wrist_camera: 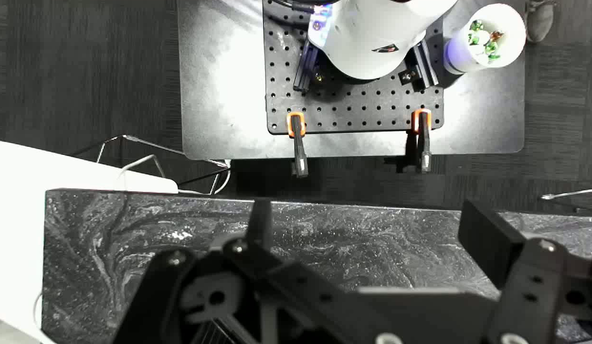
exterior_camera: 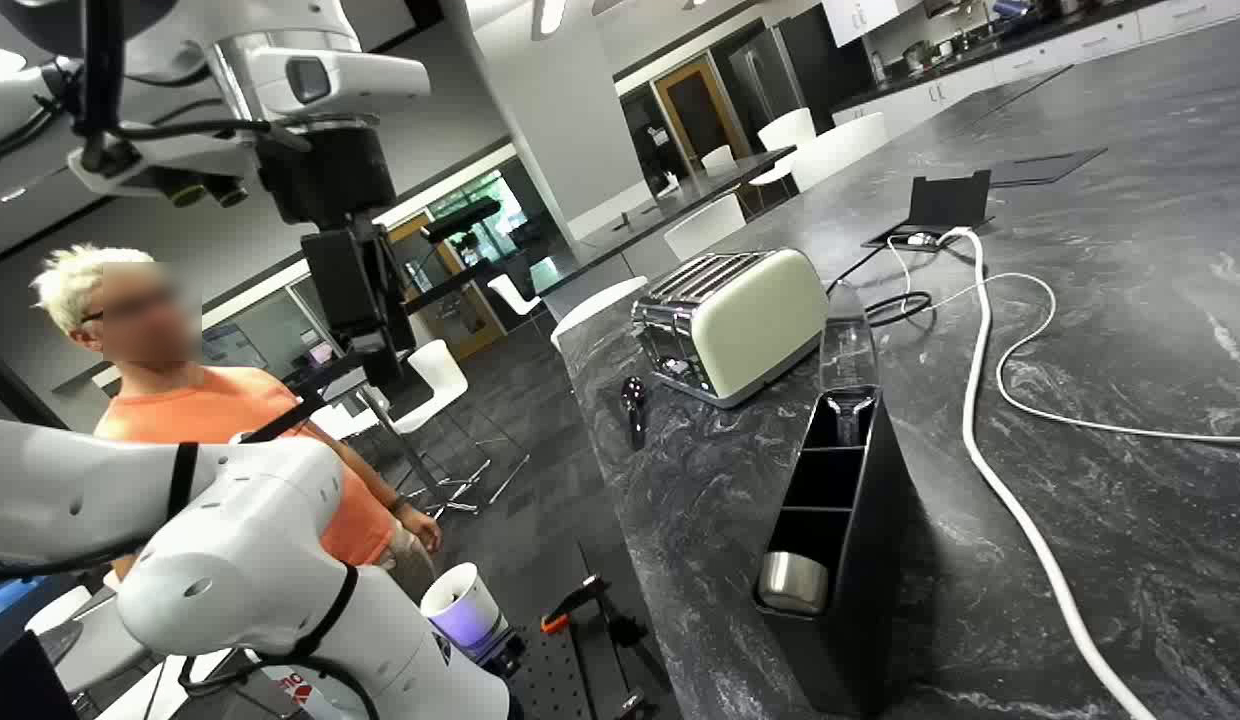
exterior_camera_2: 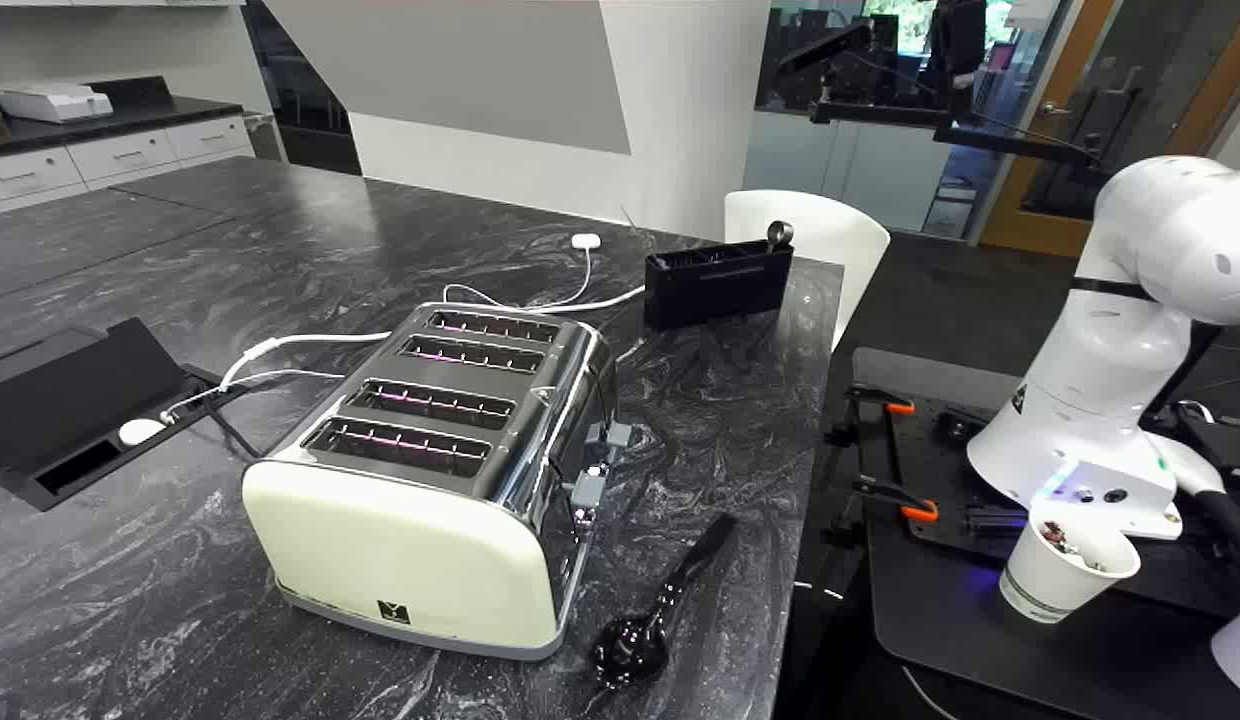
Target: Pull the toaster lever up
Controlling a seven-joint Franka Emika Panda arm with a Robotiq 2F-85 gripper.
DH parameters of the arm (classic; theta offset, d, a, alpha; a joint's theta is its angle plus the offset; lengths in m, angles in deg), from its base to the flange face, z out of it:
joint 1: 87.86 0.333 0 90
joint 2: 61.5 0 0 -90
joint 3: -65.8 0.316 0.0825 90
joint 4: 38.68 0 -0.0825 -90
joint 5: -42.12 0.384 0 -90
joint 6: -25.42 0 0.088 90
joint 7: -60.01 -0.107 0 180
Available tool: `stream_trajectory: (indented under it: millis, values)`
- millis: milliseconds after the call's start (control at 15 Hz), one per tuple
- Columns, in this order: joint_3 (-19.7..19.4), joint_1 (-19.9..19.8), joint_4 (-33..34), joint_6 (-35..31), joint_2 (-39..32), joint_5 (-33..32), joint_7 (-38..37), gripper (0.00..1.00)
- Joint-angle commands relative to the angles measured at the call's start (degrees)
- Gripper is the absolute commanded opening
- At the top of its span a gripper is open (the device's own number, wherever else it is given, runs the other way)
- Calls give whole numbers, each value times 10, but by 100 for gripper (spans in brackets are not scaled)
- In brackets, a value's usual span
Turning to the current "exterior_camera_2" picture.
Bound clear plastic container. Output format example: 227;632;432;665
240;300;619;665

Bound grey toaster lever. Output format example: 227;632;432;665
567;464;611;515
597;416;644;454

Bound black rectangular box device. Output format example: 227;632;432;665
640;220;799;335

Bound orange and black clamp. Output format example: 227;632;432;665
844;382;925;427
855;476;950;531

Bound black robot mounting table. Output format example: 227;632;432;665
833;339;1240;720

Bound wooden door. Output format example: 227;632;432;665
977;0;1240;264

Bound black recessed socket tray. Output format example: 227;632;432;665
0;313;227;515

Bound white drawer cabinet, dark counter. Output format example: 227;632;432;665
0;87;261;220

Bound white countertop appliance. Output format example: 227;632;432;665
0;80;120;129

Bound white charger cable with adapter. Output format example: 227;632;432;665
439;229;652;320

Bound black handled utensil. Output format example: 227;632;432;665
588;509;739;691

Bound white toaster power cable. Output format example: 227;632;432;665
215;329;397;397

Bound black camera mounting boom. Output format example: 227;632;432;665
799;70;1122;176

